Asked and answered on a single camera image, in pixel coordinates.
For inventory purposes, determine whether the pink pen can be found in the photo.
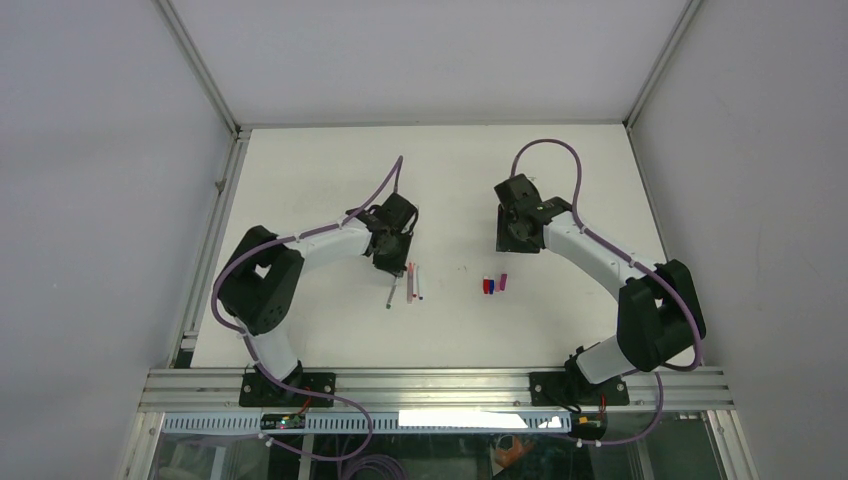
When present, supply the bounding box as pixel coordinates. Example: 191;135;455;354
406;262;416;304

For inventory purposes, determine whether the grey pen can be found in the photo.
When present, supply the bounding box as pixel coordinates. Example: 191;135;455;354
385;277;400;310

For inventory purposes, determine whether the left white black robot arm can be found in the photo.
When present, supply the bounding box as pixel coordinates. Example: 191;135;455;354
211;193;419;406

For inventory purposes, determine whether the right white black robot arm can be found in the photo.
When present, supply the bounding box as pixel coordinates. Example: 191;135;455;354
494;174;706;405

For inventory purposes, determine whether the blue tipped white pen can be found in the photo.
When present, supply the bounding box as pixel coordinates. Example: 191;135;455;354
418;265;425;300

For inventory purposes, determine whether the orange object below table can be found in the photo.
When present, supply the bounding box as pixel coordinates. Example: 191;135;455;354
493;435;534;468

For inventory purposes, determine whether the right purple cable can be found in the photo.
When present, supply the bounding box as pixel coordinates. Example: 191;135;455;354
510;139;705;446

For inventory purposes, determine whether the purple cable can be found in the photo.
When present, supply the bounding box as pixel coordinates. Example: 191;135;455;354
510;139;705;446
210;156;409;480

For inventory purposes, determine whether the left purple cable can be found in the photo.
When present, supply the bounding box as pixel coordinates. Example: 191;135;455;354
210;156;409;480

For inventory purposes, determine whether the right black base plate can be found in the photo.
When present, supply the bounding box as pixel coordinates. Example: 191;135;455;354
528;371;630;407

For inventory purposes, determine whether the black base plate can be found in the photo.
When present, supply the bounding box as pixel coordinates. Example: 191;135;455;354
239;370;337;408
528;371;630;407

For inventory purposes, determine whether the white slotted cable duct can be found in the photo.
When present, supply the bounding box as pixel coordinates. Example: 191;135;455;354
162;409;571;436

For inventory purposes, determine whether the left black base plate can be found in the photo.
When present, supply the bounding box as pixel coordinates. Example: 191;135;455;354
239;370;337;408

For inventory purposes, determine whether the aluminium front rail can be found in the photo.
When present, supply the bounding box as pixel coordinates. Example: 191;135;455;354
138;367;736;412

